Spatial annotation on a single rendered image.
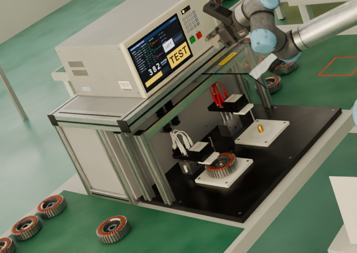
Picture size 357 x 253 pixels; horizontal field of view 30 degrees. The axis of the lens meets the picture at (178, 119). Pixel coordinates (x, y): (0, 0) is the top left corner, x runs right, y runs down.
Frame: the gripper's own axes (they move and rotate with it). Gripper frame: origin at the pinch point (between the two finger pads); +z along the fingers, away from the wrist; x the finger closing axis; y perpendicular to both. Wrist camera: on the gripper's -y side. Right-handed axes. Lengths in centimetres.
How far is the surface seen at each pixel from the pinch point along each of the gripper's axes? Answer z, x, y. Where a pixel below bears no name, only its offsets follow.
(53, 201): 71, -52, 13
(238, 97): 11.4, 4.5, 24.1
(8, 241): 66, -76, 13
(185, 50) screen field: 7.2, -5.3, -1.0
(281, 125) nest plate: 6.3, 8.2, 41.8
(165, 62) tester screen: 6.8, -15.7, -1.9
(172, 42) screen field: 4.9, -9.1, -5.9
